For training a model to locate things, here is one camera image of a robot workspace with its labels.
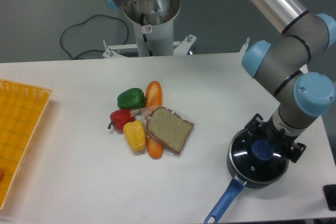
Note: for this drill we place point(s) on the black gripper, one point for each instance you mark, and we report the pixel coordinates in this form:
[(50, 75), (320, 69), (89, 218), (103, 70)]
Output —
[(258, 129)]

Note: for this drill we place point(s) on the glass pot lid blue knob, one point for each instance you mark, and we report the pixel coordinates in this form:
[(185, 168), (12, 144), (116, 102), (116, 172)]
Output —
[(255, 160)]

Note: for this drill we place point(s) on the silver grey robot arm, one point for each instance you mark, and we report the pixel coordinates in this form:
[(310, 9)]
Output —
[(302, 97)]

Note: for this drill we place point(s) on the black device at table edge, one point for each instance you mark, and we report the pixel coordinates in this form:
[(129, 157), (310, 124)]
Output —
[(329, 193)]

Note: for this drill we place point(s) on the bagged brown bread slice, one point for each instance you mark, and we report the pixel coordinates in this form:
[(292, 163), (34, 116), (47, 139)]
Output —
[(164, 129)]

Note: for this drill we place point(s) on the orange baguette bread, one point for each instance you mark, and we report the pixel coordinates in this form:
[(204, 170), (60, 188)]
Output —
[(154, 98)]

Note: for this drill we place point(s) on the yellow bell pepper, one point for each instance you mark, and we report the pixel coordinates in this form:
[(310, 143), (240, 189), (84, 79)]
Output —
[(135, 135)]

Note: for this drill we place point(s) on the green bell pepper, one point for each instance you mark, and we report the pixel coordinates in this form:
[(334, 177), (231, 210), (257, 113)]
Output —
[(133, 98)]

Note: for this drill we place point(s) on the red bell pepper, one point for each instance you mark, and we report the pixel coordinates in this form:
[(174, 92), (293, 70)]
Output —
[(119, 118)]

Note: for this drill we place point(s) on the yellow woven basket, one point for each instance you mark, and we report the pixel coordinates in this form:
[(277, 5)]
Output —
[(22, 107)]

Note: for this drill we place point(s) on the dark saucepan blue handle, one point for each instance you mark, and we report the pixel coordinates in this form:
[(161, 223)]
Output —
[(235, 186)]

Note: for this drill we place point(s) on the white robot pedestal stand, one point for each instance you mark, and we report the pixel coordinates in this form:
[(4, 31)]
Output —
[(153, 24)]

